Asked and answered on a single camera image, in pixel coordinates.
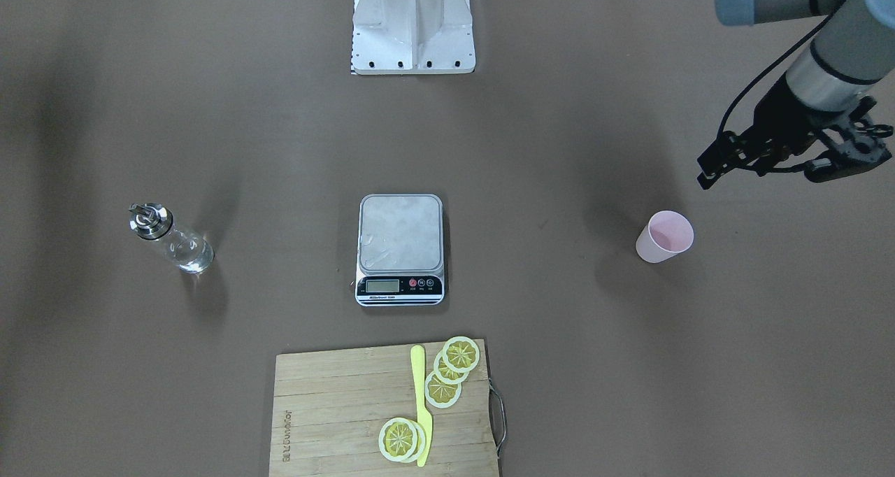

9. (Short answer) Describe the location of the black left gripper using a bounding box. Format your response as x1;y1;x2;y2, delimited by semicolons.
696;78;893;190

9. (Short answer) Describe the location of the pink plastic cup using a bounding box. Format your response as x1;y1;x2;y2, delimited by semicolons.
635;210;696;264

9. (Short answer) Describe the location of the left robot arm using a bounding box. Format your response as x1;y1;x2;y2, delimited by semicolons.
697;0;894;190

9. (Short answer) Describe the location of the digital kitchen scale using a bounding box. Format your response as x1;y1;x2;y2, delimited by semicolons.
355;193;445;307

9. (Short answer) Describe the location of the glass sauce bottle metal spout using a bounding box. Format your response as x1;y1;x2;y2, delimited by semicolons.
129;203;214;274

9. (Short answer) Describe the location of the middle lemon slice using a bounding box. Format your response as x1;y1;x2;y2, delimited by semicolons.
434;350;469;385

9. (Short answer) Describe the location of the yellow plastic knife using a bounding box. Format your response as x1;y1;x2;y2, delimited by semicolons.
410;344;434;467

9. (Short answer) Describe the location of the lemon slice under tip slice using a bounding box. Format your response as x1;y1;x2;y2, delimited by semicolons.
408;422;428;467

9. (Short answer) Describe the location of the lemon slice by knife tip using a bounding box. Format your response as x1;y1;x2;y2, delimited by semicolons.
378;417;417;463

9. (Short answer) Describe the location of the wooden cutting board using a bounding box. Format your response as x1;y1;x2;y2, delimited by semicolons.
268;343;503;476

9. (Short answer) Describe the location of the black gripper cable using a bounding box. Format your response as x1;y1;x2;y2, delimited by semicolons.
717;0;868;142

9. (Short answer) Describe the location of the lemon slice near handle end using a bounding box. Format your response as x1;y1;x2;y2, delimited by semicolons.
442;336;482;373

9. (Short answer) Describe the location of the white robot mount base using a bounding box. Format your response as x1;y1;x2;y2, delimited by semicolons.
350;0;477;76

